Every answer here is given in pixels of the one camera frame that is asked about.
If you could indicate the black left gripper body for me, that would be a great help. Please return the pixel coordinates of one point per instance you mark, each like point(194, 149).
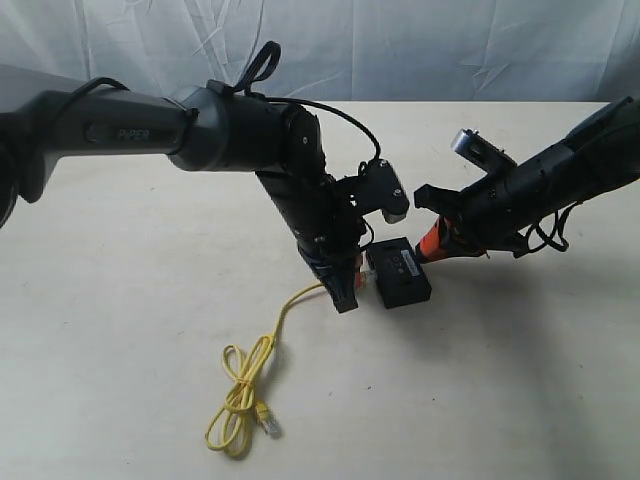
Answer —
point(323, 215)

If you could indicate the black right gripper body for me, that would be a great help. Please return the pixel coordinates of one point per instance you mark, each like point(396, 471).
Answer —
point(517, 211)

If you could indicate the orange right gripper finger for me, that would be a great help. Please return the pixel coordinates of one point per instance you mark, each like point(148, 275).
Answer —
point(444, 241)
point(444, 202)

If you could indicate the small black network box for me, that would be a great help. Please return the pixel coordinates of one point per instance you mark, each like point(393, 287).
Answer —
point(399, 278)

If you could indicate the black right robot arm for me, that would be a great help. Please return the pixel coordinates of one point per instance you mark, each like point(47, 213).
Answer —
point(605, 158)

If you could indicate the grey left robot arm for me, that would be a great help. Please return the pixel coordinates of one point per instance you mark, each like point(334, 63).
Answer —
point(45, 118)

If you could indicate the white backdrop cloth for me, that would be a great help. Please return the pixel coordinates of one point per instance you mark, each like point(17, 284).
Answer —
point(340, 50)

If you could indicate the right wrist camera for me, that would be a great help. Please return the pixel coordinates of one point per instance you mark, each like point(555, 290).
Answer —
point(474, 148)

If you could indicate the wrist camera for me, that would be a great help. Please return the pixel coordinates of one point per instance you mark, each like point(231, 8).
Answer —
point(376, 187)
point(474, 148)

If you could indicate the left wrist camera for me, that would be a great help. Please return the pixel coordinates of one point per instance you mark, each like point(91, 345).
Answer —
point(376, 187)

